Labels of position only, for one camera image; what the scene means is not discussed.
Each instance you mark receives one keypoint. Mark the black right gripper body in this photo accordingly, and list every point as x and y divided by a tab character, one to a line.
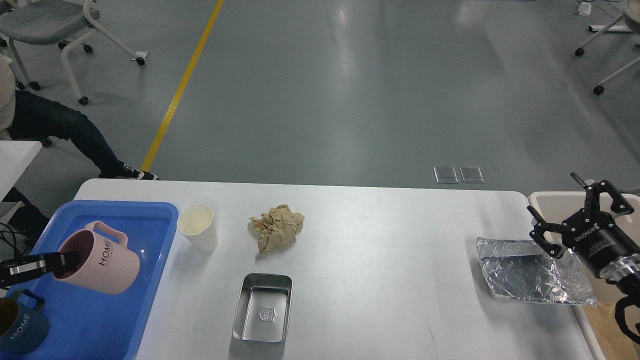
597	242

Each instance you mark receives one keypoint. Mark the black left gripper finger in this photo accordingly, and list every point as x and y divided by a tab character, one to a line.
23	269

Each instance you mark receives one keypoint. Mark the dark blue HOME mug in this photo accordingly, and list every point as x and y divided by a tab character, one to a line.
23	327

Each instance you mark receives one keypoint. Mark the pink ribbed mug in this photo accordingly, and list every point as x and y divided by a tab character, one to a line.
105	263

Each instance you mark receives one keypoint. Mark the stainless steel rectangular container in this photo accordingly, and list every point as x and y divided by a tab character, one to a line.
260	325

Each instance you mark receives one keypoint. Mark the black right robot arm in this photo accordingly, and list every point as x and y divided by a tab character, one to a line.
624	272

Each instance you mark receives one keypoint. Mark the aluminium foil tray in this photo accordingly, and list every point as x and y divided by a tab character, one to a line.
520	270

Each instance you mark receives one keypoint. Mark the beige plastic bin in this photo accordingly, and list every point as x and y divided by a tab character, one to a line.
555	206

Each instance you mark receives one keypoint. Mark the blue plastic tray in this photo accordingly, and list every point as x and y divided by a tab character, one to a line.
91	325

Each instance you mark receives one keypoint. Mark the floor outlet plate right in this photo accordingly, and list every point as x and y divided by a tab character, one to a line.
472	174

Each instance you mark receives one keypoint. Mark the floor outlet plate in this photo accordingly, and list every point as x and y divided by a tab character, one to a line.
445	174
472	174

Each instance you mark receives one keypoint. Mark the brown paper in bin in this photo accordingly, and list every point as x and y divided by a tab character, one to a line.
613	343

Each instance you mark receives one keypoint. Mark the floor outlet plate left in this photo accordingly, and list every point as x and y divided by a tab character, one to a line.
445	174

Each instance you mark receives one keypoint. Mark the white side table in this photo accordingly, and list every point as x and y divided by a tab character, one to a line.
15	158

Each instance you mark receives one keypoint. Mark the person in dark jeans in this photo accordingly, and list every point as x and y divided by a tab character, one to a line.
24	115

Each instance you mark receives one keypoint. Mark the white paper cup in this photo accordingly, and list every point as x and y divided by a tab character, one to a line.
197	224

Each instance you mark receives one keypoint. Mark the grey office chair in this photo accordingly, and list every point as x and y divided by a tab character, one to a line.
48	22

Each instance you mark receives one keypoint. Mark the crumpled brown paper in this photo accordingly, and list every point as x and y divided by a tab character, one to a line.
277	227

